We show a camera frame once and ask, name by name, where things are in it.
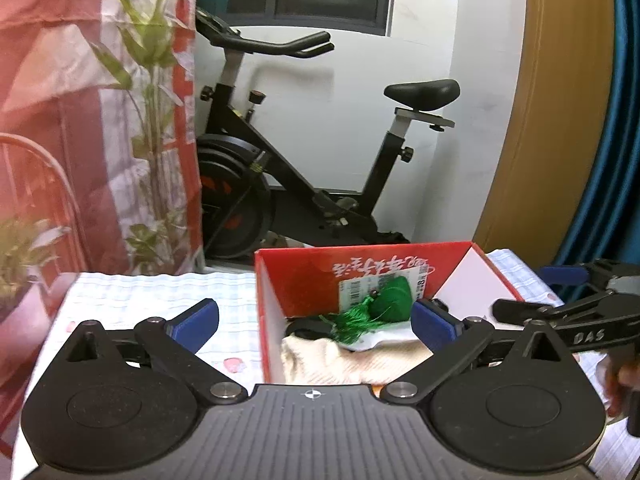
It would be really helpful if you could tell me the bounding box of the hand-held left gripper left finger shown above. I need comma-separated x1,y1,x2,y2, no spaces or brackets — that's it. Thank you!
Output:
65,298,249,406

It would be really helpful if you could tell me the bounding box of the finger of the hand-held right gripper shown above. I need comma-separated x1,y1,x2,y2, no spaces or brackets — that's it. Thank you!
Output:
540,259,640,286
491,289,640,330

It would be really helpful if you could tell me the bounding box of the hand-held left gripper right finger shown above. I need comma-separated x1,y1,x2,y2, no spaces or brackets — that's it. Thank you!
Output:
381,298,568,406

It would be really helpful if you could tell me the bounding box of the green tassel sachet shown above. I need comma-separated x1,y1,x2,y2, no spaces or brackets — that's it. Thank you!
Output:
320,280,413,347

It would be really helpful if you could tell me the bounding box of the black soft item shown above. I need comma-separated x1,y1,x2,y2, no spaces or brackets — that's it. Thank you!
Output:
284,317,333,342

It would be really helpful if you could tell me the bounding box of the red cardboard box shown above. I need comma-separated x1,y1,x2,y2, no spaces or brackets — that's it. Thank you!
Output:
254,241,566,386

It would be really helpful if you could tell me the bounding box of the cream knitted cloth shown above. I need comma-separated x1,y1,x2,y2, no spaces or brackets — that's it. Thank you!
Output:
280,332,436,386

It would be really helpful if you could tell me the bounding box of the person's right hand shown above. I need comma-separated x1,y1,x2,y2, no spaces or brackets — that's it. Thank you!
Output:
596,354,640,417

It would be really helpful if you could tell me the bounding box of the white checked tablecloth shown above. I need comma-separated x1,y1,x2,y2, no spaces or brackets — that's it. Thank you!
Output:
12,247,640,480

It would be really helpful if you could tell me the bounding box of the blue curtain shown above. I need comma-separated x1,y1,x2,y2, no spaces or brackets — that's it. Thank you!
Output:
552,0,640,301

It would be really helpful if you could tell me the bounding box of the brown wooden door panel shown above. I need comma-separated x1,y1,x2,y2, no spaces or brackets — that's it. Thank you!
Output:
472,0,621,271

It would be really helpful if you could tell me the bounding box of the black exercise bike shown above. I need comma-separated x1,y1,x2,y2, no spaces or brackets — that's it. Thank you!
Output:
195,7,461,261

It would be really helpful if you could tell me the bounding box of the small green potted plant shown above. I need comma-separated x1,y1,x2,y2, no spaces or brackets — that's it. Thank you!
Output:
0,217,71,311

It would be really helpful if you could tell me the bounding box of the red and white plastic sheet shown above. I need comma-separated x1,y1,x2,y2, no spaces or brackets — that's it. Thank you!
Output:
0,0,206,456

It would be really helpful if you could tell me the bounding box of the tall green bamboo plant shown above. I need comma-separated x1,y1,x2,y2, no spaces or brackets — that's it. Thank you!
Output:
92,0,211,276

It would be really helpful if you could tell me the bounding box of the red wire chair back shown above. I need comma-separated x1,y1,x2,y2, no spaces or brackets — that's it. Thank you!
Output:
0,132,86,276

